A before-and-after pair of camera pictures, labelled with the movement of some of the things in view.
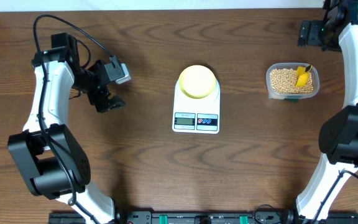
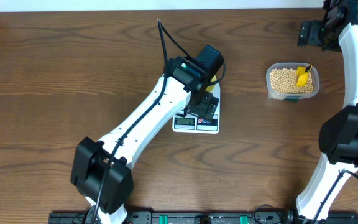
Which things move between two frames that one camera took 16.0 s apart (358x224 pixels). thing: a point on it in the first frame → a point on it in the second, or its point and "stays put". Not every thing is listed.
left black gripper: [96, 98] → [207, 109]
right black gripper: [312, 38] stays put
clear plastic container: [281, 79] stays put
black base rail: [207, 217] stays put
